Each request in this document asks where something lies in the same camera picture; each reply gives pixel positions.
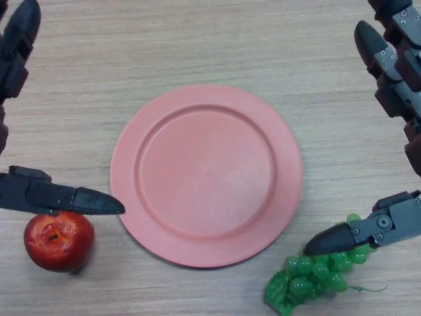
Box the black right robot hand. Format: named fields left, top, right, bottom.
left=302, top=0, right=421, bottom=257

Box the green plastic grape bunch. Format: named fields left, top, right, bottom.
left=264, top=213, right=388, bottom=314

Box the pink round plate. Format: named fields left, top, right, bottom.
left=110, top=84, right=303, bottom=269

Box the red apple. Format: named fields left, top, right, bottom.
left=23, top=211, right=95, bottom=274

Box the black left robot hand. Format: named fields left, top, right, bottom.
left=0, top=0, right=126, bottom=217

